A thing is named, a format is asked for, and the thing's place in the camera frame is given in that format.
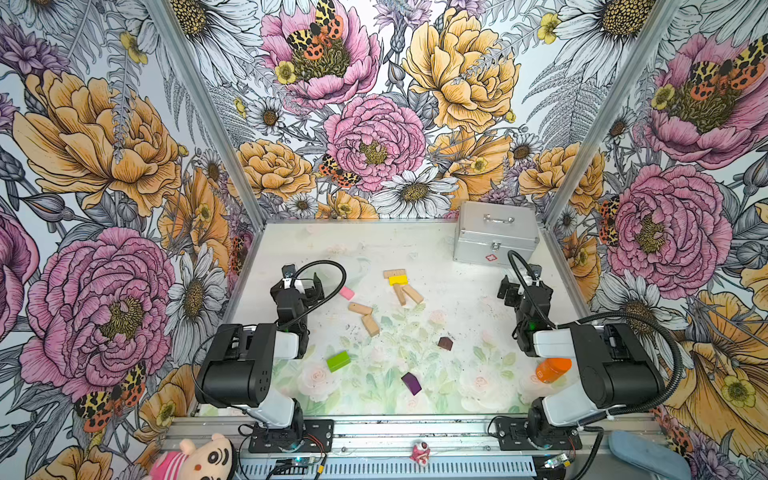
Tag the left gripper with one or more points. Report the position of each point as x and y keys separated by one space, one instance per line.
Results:
x=291 y=285

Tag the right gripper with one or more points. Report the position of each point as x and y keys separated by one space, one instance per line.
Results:
x=515 y=294

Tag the pink wood block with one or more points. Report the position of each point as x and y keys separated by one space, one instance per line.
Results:
x=347 y=293

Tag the yellow wood block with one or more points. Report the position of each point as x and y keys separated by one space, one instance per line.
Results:
x=398 y=280

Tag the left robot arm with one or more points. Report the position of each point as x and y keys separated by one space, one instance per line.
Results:
x=237 y=369

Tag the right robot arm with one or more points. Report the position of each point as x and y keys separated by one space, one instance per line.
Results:
x=613 y=370

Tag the natural wood block with hole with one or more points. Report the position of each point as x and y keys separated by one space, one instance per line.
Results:
x=360 y=309

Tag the green wood block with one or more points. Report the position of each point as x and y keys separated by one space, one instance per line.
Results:
x=338 y=361

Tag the dark brown wood block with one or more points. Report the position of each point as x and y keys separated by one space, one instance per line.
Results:
x=445 y=343

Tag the natural block behind yellow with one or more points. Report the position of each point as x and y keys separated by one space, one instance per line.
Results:
x=395 y=273

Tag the purple wood block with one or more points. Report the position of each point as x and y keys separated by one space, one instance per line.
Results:
x=412 y=383

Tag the silver metal first-aid case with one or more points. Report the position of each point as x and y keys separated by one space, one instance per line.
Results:
x=486 y=232

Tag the orange plastic bottle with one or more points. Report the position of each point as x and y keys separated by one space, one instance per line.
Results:
x=552 y=369

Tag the plush doll toy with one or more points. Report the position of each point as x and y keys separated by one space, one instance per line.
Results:
x=215 y=460

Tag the small pink red toy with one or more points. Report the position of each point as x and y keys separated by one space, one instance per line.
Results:
x=420 y=453

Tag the grey blue cushion pad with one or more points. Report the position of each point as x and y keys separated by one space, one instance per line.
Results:
x=649 y=456

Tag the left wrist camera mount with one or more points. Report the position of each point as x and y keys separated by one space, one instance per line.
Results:
x=288 y=272

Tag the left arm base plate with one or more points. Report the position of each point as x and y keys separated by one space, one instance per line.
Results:
x=315 y=436

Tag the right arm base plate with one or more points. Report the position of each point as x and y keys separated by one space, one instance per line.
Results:
x=518 y=433

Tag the aluminium front rail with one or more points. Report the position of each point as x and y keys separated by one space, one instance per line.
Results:
x=379 y=447

